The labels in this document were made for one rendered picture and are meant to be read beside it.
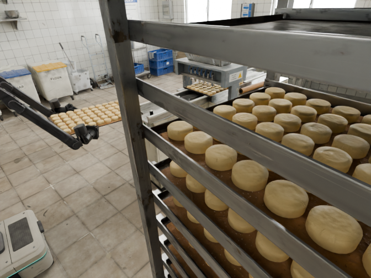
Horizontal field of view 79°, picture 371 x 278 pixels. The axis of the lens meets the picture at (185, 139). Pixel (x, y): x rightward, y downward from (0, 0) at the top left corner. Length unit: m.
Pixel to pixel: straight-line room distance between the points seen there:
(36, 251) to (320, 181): 1.98
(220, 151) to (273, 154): 0.15
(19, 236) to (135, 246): 0.86
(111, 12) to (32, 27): 5.39
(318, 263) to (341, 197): 0.08
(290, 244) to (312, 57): 0.18
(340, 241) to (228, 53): 0.21
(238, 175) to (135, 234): 1.90
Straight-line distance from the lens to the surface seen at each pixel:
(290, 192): 0.31
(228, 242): 0.36
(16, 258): 2.09
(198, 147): 0.38
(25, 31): 5.73
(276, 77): 0.72
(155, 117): 1.96
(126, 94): 0.41
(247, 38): 0.21
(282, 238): 0.27
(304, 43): 0.19
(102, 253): 2.15
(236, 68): 2.25
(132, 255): 2.08
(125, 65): 0.40
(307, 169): 0.21
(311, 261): 0.27
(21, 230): 2.25
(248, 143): 0.24
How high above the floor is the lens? 1.72
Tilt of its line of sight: 31 degrees down
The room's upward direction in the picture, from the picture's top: 2 degrees counter-clockwise
